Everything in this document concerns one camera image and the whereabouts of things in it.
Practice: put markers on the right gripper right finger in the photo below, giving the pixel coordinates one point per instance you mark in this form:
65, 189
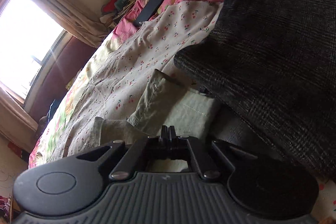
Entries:
192, 150

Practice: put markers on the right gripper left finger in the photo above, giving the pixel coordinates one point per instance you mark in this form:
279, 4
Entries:
140, 155

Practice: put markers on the light green pants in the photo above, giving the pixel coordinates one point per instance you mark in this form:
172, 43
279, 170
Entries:
133, 113

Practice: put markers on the cherry print bed sheet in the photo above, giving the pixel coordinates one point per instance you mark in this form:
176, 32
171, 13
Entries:
152, 47

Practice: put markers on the pink floral bedspread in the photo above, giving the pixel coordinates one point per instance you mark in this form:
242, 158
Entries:
124, 30

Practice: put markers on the beige window curtain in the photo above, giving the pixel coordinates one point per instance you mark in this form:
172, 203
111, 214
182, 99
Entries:
77, 19

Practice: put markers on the dark plaid folded garment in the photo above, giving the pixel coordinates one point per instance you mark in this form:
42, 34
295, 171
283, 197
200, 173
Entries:
273, 63

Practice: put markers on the cluttered bedside table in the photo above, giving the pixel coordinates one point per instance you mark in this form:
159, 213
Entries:
114, 10

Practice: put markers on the window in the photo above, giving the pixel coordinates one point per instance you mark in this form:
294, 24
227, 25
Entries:
28, 36

